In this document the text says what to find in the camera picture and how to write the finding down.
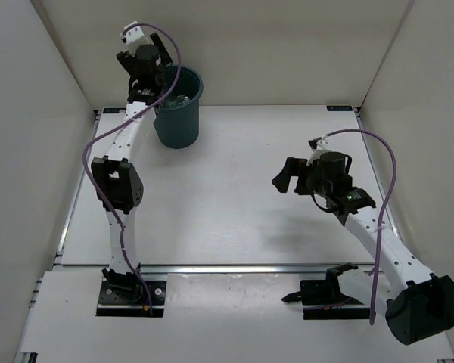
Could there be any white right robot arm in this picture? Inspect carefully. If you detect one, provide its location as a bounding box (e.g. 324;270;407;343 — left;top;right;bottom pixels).
272;151;454;345

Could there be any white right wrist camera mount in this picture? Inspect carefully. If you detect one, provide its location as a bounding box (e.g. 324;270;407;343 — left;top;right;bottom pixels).
306;135;331;166

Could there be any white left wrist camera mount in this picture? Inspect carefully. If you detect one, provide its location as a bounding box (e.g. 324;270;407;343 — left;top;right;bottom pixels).
120;21;153;55

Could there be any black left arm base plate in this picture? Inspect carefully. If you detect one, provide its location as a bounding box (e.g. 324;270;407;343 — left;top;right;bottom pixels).
95;280;167;318

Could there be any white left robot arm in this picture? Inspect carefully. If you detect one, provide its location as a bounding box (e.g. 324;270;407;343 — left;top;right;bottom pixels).
91;26;172;303

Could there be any green plastic soda bottle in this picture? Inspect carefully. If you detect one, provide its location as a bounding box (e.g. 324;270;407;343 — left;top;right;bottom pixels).
163;98;179;109

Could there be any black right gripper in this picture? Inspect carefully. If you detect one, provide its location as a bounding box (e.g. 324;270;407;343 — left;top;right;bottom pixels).
273;157;332;198

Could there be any aluminium front table rail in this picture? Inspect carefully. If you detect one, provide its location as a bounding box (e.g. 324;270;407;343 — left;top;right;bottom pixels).
52;264;387;275

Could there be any clear bottle green label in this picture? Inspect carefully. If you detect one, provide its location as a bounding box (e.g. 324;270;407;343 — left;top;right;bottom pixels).
175;95;191;107

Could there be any dark teal plastic bin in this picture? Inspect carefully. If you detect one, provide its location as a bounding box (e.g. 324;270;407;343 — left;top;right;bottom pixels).
154;66;204;149

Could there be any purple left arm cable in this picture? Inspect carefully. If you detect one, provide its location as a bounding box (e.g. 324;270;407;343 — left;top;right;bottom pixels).
81;22;182;318

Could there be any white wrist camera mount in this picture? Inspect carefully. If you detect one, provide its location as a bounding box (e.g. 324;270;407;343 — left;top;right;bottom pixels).
120;21;153;55
306;135;331;166

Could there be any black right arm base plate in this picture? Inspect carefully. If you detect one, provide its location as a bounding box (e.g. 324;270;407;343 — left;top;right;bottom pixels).
281;262;370;321

